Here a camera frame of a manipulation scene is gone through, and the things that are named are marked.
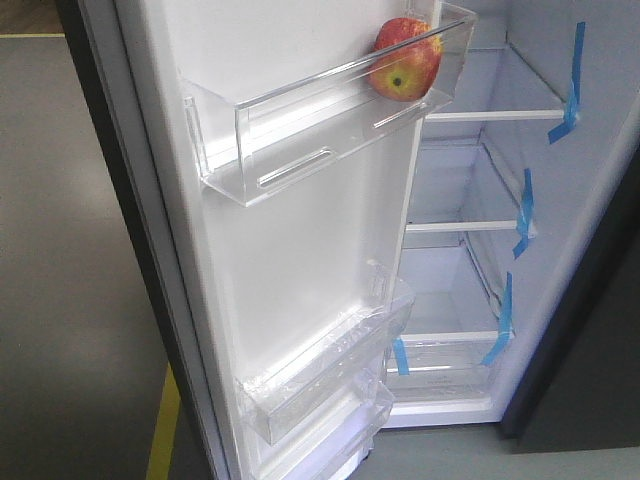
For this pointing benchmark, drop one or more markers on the fridge door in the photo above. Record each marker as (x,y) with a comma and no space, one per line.
(241,291)

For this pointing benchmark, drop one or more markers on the blue tape strip left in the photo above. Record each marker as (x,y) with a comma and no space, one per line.
(400,354)

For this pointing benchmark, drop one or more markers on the red yellow apple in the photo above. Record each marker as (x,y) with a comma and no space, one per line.
(406,74)

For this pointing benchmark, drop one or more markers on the white middle fridge shelf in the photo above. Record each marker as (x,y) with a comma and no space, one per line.
(444,227)

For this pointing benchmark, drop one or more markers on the blue tape strip middle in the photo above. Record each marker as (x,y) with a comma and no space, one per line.
(525,216)

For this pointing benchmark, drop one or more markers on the clear crisper drawer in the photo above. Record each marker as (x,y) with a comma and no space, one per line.
(444,367)

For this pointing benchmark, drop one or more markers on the white fridge shelf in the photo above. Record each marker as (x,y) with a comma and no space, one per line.
(444,227)
(488,116)

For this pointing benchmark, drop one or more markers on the blue tape strip upper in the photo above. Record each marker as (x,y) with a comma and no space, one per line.
(572,107)

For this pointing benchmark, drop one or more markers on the clear upper door bin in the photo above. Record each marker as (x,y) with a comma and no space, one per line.
(252,149)

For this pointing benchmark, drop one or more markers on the clear door bin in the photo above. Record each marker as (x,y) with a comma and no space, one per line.
(275,405)
(252,149)
(335,442)

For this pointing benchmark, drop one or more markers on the clear middle door bin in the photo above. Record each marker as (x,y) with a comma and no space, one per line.
(275,405)

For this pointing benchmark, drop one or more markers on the clear lower door bin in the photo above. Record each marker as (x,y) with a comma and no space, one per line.
(335,442)

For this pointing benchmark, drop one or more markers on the white upper fridge shelf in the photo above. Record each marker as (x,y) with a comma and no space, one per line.
(488,116)

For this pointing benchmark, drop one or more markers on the blue tape strip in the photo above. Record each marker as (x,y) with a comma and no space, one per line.
(525,216)
(400,354)
(572,107)
(504,324)

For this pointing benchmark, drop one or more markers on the blue tape strip lower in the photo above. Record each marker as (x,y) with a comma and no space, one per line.
(504,324)

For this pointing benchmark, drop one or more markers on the dark grey fridge body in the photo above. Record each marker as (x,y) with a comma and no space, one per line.
(566,381)

